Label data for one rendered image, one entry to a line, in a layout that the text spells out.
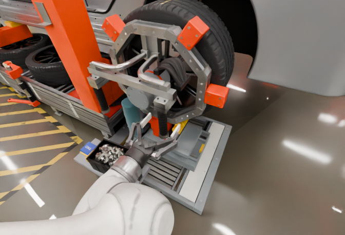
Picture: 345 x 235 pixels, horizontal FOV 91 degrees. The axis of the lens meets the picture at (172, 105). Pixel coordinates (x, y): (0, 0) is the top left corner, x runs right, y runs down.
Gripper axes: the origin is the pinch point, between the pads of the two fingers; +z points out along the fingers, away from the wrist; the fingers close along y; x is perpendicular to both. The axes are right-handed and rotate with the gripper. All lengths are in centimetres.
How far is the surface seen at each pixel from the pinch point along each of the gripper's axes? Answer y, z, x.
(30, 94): -182, 16, -63
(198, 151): 7, 38, -69
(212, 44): 7.7, 29.3, 22.4
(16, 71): -180, 17, -33
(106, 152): -28.9, -12.5, -25.6
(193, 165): 8, 24, -69
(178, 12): -8.2, 29.5, 33.1
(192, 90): 0.0, 30.6, -4.8
